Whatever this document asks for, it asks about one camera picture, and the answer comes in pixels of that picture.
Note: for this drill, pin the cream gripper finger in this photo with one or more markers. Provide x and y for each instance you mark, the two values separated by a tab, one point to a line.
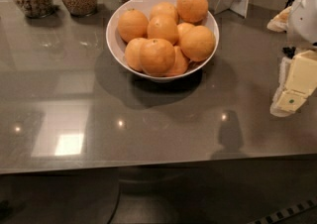
279	22
297	81

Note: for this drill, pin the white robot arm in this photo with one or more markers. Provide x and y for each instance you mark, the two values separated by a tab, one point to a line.
302	25

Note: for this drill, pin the small middle orange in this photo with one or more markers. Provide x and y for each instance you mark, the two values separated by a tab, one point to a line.
183	28

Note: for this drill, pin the white ceramic bowl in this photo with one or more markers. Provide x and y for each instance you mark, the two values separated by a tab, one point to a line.
117	46

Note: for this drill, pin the black white striped strip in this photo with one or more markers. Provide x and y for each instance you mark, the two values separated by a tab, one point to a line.
288	212

